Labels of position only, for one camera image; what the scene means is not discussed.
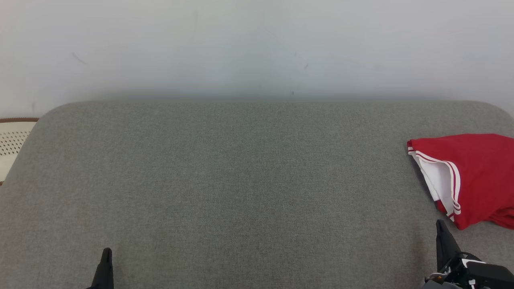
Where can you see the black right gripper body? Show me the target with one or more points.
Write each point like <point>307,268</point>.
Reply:
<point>482,277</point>

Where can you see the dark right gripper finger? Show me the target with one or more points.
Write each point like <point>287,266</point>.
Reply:
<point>445,251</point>

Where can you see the grey fabric sofa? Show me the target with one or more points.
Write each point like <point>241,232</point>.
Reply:
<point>241,180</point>

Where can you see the cream perforated laundry basket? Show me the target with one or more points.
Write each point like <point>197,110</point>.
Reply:
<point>14,140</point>

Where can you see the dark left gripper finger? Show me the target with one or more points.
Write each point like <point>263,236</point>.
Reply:
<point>105,275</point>

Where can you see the red white basketball jersey shirt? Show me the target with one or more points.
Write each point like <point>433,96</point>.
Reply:
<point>482,172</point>

